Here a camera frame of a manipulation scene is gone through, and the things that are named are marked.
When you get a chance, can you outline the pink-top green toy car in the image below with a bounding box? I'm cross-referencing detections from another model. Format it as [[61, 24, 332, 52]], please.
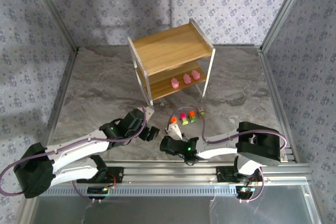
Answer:
[[178, 113, 190, 126]]

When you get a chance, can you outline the wooden two-tier shelf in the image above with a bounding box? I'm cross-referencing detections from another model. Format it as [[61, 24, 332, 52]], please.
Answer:
[[127, 18, 216, 107]]

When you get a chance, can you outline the black controller board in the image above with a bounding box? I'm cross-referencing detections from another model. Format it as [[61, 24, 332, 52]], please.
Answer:
[[87, 186, 110, 200], [235, 185, 257, 200]]

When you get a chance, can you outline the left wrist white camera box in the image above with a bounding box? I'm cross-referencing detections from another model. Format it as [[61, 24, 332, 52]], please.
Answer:
[[143, 106, 155, 122]]

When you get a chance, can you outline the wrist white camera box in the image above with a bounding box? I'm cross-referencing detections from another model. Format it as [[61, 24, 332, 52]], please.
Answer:
[[164, 123, 183, 141], [143, 106, 155, 122]]

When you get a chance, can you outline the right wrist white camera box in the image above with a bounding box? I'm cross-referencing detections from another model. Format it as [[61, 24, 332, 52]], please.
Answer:
[[164, 123, 183, 141]]

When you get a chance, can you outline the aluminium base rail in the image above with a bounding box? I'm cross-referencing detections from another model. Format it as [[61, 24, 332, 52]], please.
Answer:
[[73, 161, 313, 186]]

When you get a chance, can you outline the grey slotted cable duct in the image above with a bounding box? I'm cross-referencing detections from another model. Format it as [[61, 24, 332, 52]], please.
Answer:
[[39, 184, 238, 197]]

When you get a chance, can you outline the red black wire pair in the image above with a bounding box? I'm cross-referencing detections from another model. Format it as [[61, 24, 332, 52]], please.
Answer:
[[245, 176, 265, 187], [106, 173, 118, 189]]

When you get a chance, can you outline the aluminium frame side rail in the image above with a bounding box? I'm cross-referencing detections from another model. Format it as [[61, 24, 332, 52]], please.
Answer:
[[14, 47, 81, 224], [258, 47, 325, 224]]

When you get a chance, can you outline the aluminium frame post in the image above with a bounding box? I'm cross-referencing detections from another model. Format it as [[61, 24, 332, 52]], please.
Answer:
[[26, 0, 81, 53], [259, 0, 312, 51]]

